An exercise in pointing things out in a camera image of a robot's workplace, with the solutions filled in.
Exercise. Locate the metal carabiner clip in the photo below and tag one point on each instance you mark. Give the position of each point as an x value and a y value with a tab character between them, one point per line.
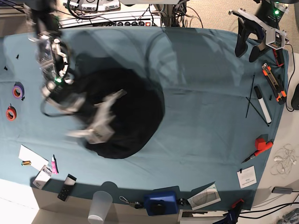
136	205

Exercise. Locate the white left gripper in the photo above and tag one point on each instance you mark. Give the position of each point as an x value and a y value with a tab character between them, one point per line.
265	25

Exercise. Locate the pink glue tube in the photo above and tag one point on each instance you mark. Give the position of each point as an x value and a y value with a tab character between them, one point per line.
54	165

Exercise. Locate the orange black utility knife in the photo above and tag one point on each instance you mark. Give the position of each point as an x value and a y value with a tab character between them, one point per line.
275	84

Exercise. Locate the orange plastic block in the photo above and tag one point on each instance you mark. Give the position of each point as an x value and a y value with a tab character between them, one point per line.
262	143

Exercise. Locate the red black tool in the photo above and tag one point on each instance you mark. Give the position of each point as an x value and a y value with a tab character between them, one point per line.
279	57

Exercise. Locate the white power strip red light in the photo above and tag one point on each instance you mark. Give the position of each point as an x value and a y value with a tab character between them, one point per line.
134	18

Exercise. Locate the white printed card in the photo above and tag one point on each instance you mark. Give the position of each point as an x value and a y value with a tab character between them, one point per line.
246	177

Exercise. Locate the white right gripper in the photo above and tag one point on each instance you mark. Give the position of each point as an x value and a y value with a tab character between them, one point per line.
100	131

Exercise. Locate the white paper sheet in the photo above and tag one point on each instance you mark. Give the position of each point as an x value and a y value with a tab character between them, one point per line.
37	162

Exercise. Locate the purple tape roll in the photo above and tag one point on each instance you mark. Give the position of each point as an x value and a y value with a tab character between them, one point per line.
18	91

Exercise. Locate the orange tape roll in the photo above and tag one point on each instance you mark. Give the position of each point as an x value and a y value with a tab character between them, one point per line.
11	113

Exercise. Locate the small brass battery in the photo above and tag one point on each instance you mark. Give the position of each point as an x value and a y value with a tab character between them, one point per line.
26	163

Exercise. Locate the clear plastic cup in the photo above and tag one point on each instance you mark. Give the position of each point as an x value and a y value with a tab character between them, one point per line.
100	206

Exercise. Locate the teal table cloth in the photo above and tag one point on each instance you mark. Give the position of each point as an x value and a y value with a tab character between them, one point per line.
203	138

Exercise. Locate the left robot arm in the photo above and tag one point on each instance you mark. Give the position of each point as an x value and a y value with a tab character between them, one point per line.
265	25

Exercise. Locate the white packaged card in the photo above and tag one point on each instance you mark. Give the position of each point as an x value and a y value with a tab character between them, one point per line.
43	177

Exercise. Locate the black printed t-shirt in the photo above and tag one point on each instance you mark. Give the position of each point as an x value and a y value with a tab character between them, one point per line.
138	113

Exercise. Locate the white black marker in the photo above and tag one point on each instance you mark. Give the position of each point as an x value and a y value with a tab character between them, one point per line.
262	104

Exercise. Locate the blue box device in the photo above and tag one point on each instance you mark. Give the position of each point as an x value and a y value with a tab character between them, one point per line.
161	203

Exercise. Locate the black zip tie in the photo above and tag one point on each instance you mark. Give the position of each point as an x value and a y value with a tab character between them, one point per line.
250	95

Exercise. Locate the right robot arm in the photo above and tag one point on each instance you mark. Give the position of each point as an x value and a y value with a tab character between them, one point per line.
61	87

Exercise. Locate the black white remote control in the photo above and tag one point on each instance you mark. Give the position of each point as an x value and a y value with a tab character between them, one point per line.
67	187

